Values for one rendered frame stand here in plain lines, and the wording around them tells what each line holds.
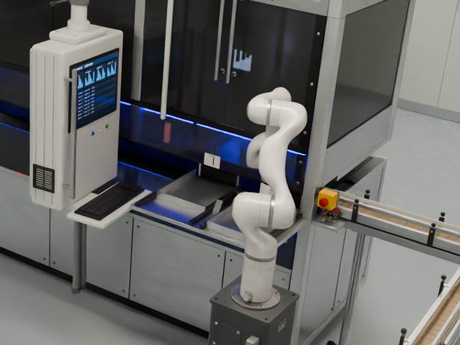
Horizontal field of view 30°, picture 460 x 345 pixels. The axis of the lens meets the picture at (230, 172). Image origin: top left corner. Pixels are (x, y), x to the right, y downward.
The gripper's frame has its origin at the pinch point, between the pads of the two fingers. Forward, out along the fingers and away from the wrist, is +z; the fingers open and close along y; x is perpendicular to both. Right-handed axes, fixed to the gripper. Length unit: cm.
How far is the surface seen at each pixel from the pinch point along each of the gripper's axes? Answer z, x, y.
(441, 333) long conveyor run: -3, 94, 49
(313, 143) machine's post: -30.6, 10.1, -17.8
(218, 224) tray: 2.3, -12.8, 19.7
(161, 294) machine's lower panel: 74, -63, -17
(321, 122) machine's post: -40.7, 12.2, -17.9
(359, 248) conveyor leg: 19, 34, -33
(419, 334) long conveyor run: -2, 88, 52
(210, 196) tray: 5.6, -33.7, -8.4
